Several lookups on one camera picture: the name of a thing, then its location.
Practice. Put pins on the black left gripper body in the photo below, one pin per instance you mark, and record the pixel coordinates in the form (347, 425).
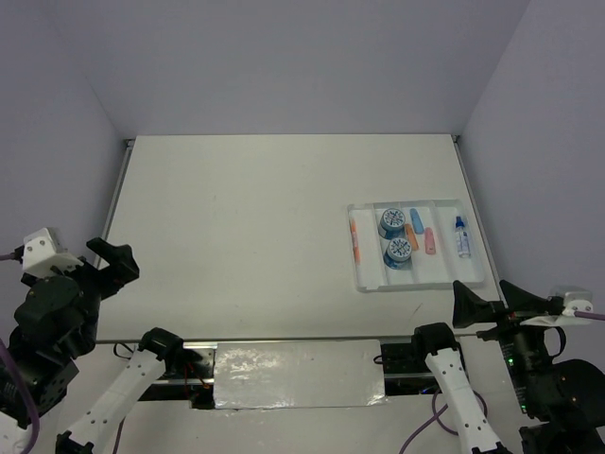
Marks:
(99, 282)

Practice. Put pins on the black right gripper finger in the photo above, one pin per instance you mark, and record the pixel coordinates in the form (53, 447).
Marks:
(470, 309)
(519, 300)

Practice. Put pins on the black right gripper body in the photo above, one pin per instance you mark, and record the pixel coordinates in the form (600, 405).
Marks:
(525, 345)

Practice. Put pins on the clear blue spray bottle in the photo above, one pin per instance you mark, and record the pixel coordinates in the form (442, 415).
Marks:
(462, 239)

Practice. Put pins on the pink highlighter cap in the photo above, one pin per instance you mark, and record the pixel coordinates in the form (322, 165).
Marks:
(429, 241)

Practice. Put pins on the blue paint jar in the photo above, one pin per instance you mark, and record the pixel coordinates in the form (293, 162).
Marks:
(392, 223)
(398, 253)

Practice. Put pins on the orange highlighter cap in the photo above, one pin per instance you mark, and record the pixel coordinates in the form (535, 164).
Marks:
(411, 237)

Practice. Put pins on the blue highlighter cap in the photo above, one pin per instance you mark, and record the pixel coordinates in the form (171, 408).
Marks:
(416, 221)

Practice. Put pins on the orange highlighter pen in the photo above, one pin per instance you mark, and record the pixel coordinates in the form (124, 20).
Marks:
(355, 243)

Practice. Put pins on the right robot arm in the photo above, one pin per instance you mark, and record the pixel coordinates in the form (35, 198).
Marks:
(565, 397)

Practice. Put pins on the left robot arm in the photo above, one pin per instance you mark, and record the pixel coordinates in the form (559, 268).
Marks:
(56, 324)

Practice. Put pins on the clear plastic organizer tray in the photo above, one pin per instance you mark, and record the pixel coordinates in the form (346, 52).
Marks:
(423, 271)

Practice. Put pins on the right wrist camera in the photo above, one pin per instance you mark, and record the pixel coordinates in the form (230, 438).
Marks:
(568, 306)

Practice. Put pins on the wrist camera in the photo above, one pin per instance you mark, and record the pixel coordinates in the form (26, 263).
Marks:
(45, 254)
(568, 306)

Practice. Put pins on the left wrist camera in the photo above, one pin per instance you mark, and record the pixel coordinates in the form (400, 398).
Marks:
(45, 254)

